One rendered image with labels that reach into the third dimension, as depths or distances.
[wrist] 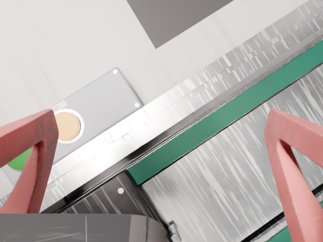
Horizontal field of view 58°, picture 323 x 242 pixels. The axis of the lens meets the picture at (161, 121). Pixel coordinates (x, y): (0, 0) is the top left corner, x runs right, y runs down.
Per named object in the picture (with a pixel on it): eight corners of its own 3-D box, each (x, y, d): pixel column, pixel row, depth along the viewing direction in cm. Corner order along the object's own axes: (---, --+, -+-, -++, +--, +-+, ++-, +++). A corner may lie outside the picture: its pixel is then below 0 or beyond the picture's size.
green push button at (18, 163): (4, 149, 40) (-3, 150, 38) (29, 133, 41) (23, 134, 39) (20, 173, 41) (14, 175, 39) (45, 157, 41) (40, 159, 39)
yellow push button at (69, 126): (47, 122, 41) (43, 121, 39) (72, 106, 41) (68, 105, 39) (63, 145, 41) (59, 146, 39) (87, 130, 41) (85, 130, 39)
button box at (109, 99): (6, 144, 46) (-16, 147, 39) (119, 73, 47) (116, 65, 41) (30, 181, 46) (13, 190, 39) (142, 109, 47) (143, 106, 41)
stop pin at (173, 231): (167, 227, 45) (169, 237, 41) (173, 223, 45) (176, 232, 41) (171, 235, 45) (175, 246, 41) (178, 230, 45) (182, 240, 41)
